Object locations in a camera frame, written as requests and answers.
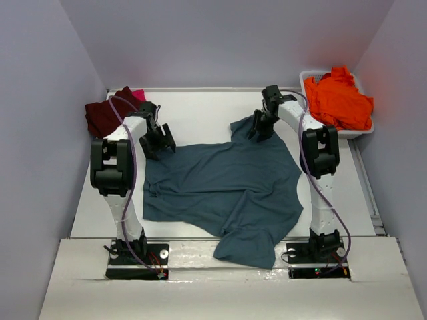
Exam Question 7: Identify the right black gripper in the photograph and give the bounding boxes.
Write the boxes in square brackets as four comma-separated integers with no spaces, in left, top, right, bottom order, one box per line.
[248,109,279,142]

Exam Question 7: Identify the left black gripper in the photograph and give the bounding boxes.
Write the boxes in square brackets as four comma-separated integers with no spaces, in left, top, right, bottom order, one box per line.
[139,123,175,161]

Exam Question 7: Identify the teal blue t shirt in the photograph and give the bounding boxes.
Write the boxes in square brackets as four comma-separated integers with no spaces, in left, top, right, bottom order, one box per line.
[143,117,303,269]

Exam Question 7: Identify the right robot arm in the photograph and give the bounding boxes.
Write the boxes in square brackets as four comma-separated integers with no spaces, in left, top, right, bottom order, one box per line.
[248,85,343,265]

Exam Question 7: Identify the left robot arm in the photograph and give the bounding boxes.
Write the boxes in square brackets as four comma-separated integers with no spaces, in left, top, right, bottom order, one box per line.
[89,96,176,264]

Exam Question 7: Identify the pink folded t shirt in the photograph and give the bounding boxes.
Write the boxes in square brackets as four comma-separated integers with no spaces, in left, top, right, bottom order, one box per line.
[131,89,147,103]

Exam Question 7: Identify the dark red folded t shirt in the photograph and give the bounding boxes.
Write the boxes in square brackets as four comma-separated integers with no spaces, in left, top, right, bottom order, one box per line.
[85,87,141,138]

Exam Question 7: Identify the orange t shirt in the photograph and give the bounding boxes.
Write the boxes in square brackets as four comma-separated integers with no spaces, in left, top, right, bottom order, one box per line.
[303,66,374,131]

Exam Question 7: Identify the white plastic basket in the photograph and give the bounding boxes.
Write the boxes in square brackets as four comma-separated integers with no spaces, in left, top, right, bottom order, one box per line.
[299,69,376,140]

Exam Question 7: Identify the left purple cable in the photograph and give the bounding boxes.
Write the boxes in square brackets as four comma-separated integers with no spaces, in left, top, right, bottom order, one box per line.
[108,95,161,273]

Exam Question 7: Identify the purple cable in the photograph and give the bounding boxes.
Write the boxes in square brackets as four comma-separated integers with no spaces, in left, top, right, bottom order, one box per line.
[283,89,353,276]
[108,95,161,273]

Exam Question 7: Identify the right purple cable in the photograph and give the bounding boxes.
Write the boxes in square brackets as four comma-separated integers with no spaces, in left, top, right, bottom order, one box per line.
[283,89,353,276]

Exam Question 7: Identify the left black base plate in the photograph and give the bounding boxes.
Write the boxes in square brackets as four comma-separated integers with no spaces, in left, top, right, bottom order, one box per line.
[104,241,170,281]

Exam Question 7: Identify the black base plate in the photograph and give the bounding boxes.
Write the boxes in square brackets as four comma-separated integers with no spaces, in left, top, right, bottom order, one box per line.
[281,242,351,279]
[104,241,170,281]

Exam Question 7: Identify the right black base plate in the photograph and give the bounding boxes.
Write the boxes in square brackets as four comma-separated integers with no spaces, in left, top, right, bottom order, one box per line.
[281,242,351,279]

